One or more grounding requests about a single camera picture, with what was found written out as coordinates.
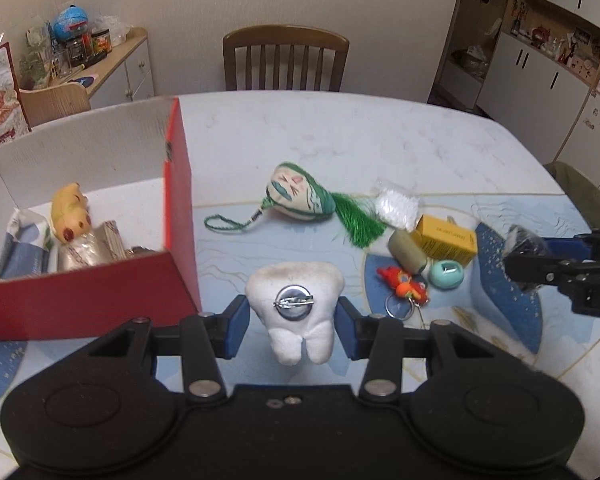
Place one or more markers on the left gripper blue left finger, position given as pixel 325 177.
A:
pixel 234 322

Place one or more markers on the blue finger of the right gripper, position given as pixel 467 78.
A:
pixel 564 248
pixel 537 270

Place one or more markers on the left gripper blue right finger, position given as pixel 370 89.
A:
pixel 347 320

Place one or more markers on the black beads plastic bag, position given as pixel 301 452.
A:
pixel 520 239

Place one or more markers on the white tooth plush toy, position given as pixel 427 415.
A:
pixel 296 302

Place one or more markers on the red fish keychain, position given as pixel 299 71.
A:
pixel 406 293

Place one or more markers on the teal pencil sharpener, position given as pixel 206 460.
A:
pixel 446 274

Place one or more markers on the yellow cardboard box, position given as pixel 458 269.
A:
pixel 443 240

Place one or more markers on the olive green cylinder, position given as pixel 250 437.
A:
pixel 406 252

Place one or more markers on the white beads plastic bag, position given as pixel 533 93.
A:
pixel 396 206

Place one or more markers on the silver foil snack packet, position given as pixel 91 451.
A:
pixel 103 245

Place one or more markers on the green face pouch with tassel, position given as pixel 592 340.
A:
pixel 295 193

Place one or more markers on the yellow pikachu toy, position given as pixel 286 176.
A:
pixel 69 214

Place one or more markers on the blue patterned table mat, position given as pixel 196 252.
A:
pixel 538 328

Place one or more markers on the red white cardboard box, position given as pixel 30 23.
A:
pixel 131 162

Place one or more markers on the blue white tissue pack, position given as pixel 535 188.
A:
pixel 26 247

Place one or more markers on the white wooden sideboard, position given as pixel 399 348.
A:
pixel 123 76

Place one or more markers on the light wooden chair back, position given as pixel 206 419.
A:
pixel 45 105

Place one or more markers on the brown wooden chair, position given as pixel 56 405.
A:
pixel 284 57

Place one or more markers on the red snack bag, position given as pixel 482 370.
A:
pixel 13 119

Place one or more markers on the blue globe toy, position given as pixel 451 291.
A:
pixel 68 21

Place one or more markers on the white wall cabinets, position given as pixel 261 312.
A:
pixel 533 66

